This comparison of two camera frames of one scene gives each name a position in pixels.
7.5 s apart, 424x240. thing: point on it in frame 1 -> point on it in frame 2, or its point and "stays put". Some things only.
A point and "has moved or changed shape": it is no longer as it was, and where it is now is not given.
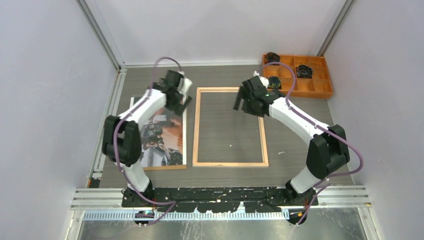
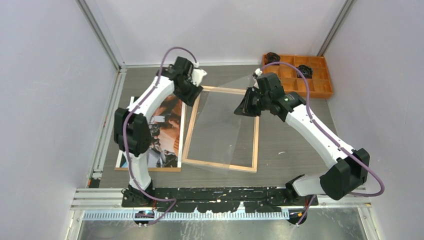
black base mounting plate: [214, 199] stays put
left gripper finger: [177, 108] -> [188, 94]
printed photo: [163, 138] stays put
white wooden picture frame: [195, 147] has moved or changed shape
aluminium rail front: [343, 196] stays put
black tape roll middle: [304, 71] stays put
